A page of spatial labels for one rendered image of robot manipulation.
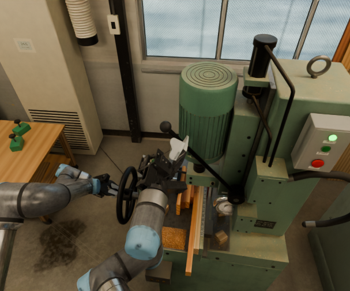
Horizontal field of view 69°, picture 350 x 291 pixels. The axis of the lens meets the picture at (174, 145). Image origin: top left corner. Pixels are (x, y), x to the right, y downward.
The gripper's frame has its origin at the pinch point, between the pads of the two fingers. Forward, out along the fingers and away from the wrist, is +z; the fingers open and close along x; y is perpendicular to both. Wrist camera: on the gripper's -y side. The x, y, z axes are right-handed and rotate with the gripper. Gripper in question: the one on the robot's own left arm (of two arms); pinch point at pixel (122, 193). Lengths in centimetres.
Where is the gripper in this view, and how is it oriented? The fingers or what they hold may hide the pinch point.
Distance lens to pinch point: 144.8
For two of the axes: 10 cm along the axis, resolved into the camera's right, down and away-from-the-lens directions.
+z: 8.6, 4.3, 2.7
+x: -1.4, 7.2, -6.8
